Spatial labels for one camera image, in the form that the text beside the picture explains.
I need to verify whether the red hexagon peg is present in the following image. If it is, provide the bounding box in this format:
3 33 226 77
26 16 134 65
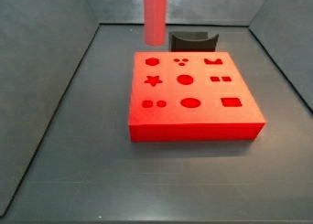
145 0 166 47

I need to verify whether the red shape sorting box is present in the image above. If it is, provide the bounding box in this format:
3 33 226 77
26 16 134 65
129 52 265 142

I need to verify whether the dark grey curved block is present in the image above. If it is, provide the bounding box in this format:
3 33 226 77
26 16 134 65
169 31 220 52

